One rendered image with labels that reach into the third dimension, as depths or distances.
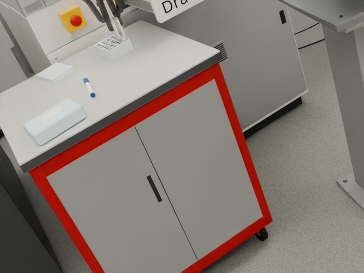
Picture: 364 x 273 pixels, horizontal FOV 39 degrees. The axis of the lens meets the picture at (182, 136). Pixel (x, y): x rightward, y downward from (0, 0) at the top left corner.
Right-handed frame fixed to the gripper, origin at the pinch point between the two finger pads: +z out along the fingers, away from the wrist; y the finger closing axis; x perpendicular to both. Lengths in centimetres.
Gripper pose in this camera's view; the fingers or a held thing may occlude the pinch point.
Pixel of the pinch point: (116, 28)
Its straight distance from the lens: 170.6
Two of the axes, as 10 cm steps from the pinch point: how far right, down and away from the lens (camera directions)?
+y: 7.8, -5.3, 3.2
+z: 3.3, 8.0, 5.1
